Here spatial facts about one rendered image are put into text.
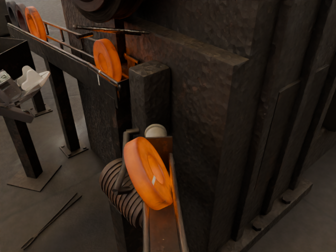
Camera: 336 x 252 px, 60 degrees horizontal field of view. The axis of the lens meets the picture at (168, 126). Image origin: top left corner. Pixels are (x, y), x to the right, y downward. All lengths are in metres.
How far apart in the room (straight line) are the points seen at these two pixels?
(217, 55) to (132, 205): 0.45
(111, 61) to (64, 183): 0.87
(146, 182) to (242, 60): 0.36
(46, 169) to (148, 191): 1.25
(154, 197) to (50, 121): 1.65
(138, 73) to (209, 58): 0.20
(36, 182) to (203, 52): 1.22
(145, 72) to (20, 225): 1.01
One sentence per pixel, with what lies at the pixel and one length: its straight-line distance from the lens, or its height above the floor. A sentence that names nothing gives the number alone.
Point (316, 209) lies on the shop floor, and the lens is 1.62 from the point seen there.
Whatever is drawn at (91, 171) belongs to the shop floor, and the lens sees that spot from 1.67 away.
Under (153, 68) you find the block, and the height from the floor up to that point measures 0.80.
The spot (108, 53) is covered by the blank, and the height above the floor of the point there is 0.79.
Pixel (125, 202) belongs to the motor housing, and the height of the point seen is 0.51.
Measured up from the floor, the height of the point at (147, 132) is 0.68.
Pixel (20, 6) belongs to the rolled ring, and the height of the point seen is 0.76.
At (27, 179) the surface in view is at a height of 0.01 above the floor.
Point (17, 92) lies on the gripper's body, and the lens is 0.93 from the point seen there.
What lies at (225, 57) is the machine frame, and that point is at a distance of 0.71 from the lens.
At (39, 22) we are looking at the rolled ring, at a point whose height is 0.73.
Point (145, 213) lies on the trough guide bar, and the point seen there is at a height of 0.69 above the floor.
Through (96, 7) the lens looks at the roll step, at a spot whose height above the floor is 0.94.
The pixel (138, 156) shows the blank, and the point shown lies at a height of 0.78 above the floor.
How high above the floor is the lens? 1.14
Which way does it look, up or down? 36 degrees down
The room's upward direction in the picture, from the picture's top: straight up
